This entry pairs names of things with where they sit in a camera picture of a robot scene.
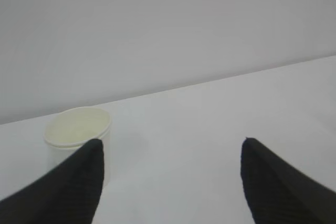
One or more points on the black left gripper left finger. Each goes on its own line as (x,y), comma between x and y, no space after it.
(69,193)

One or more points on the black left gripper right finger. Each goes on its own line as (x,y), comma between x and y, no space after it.
(276,192)

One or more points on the white paper cup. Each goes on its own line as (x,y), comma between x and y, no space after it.
(71,129)

